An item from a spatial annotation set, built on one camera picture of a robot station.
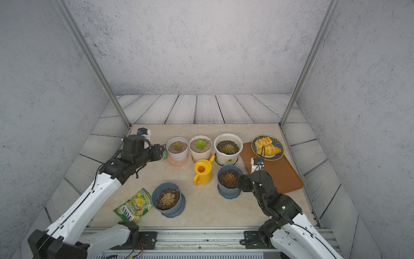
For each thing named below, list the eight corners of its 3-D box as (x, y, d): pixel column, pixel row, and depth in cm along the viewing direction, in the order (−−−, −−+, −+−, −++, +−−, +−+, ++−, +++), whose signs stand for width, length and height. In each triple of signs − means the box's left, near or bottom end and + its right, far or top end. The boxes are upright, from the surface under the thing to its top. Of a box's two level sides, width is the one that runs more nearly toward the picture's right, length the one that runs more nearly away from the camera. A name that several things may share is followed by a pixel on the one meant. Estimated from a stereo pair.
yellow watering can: (195, 187, 91) (193, 177, 83) (196, 166, 100) (195, 156, 92) (214, 187, 91) (215, 177, 83) (214, 166, 100) (214, 155, 91)
